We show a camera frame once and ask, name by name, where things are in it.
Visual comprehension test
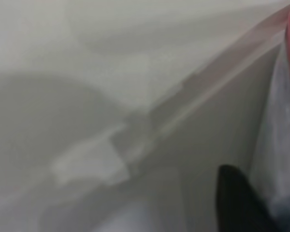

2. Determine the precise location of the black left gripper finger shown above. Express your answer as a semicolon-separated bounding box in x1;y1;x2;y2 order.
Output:
216;164;281;232

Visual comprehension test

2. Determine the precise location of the clear plastic zip bag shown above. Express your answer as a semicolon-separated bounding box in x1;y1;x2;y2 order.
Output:
108;0;290;232

